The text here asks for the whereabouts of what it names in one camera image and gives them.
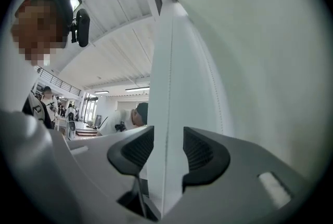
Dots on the long ceiling light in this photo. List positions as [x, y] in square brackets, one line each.
[137, 89]
[101, 92]

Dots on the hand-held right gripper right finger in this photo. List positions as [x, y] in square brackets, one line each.
[229, 191]

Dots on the dark balcony railing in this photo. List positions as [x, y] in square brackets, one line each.
[59, 82]

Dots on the person's head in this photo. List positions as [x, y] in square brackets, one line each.
[36, 33]

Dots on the black cap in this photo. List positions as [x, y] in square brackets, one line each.
[58, 7]

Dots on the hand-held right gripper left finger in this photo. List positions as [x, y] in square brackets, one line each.
[104, 184]

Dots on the black head-mounted camera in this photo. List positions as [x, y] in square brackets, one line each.
[83, 28]

